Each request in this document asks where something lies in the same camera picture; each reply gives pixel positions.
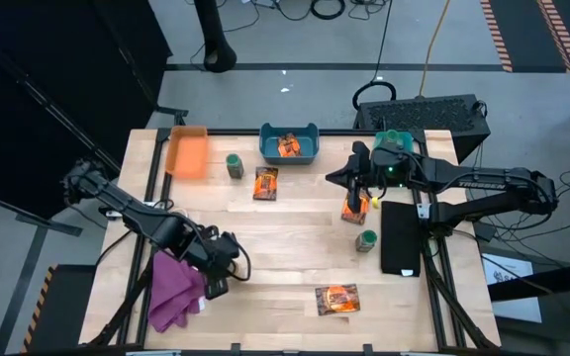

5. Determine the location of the white sheet with drawing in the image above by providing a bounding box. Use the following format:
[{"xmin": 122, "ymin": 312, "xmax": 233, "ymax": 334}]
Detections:
[{"xmin": 481, "ymin": 253, "xmax": 543, "ymax": 323}]

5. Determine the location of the purple cloth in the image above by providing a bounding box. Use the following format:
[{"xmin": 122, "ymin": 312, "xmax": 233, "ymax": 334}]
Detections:
[{"xmin": 146, "ymin": 249, "xmax": 208, "ymax": 333}]

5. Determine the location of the black metal beam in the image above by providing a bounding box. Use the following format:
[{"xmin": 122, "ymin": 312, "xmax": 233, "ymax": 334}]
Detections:
[{"xmin": 487, "ymin": 259, "xmax": 570, "ymax": 303}]

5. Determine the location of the orange plastic bin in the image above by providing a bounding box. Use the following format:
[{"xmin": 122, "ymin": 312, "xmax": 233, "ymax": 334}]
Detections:
[{"xmin": 164, "ymin": 125, "xmax": 211, "ymax": 180}]

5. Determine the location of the black hazard-striped floor mat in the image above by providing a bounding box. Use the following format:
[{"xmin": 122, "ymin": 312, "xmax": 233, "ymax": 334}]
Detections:
[{"xmin": 479, "ymin": 0, "xmax": 570, "ymax": 74}]

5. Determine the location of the black perforated computer tower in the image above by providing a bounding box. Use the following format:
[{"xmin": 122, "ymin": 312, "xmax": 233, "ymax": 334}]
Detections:
[{"xmin": 353, "ymin": 93, "xmax": 492, "ymax": 163}]

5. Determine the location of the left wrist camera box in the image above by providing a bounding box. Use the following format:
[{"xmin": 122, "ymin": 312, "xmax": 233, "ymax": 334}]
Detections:
[{"xmin": 204, "ymin": 276, "xmax": 231, "ymax": 302}]

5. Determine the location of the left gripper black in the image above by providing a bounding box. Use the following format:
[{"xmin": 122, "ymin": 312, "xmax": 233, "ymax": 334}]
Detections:
[{"xmin": 184, "ymin": 229, "xmax": 240, "ymax": 286}]

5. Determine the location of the black hanging cable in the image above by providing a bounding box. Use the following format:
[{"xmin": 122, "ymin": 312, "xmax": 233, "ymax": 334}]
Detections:
[{"xmin": 351, "ymin": 0, "xmax": 398, "ymax": 113}]

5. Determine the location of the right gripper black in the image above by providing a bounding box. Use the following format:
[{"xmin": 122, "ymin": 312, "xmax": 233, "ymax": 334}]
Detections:
[{"xmin": 325, "ymin": 140, "xmax": 375, "ymax": 213}]

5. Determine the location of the black curved pole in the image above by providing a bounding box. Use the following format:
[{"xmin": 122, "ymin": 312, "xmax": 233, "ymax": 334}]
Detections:
[{"xmin": 193, "ymin": 0, "xmax": 238, "ymax": 74}]

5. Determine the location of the yellow hanging cable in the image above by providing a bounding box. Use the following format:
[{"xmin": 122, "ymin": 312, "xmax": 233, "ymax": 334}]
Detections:
[{"xmin": 417, "ymin": 0, "xmax": 452, "ymax": 98}]

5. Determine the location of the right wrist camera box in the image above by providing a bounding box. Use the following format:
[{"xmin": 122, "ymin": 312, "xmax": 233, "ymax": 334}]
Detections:
[{"xmin": 371, "ymin": 146, "xmax": 411, "ymax": 190}]

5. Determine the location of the orange brown spice packet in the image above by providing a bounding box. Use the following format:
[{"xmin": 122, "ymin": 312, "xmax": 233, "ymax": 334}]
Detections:
[
  {"xmin": 340, "ymin": 190, "xmax": 371, "ymax": 226},
  {"xmin": 276, "ymin": 133, "xmax": 303, "ymax": 158},
  {"xmin": 252, "ymin": 166, "xmax": 280, "ymax": 202},
  {"xmin": 314, "ymin": 283, "xmax": 361, "ymax": 316}
]

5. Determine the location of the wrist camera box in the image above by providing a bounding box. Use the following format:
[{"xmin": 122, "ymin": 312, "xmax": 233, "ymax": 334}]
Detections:
[
  {"xmin": 204, "ymin": 276, "xmax": 231, "ymax": 302},
  {"xmin": 371, "ymin": 146, "xmax": 411, "ymax": 190}
]

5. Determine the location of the coiled black cable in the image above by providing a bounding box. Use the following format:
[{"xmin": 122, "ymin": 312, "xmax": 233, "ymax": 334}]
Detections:
[{"xmin": 309, "ymin": 0, "xmax": 347, "ymax": 21}]

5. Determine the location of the black yellow-striped floor mat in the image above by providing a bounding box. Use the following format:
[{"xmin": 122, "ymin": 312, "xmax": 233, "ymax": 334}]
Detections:
[{"xmin": 20, "ymin": 263, "xmax": 99, "ymax": 355}]

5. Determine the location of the black curtain partition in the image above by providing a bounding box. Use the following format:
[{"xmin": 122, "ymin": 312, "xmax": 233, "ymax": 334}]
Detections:
[{"xmin": 0, "ymin": 0, "xmax": 173, "ymax": 219}]

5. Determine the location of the blue-grey plastic bin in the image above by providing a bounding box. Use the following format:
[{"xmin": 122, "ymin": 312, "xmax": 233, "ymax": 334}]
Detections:
[{"xmin": 258, "ymin": 122, "xmax": 321, "ymax": 166}]

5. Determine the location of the black aluminium table frame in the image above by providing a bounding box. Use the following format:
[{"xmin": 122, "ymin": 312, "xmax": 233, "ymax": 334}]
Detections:
[{"xmin": 86, "ymin": 127, "xmax": 499, "ymax": 355}]

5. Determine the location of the teal plastic bin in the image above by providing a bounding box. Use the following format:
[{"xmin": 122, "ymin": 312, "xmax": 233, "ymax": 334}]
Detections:
[{"xmin": 372, "ymin": 129, "xmax": 415, "ymax": 154}]

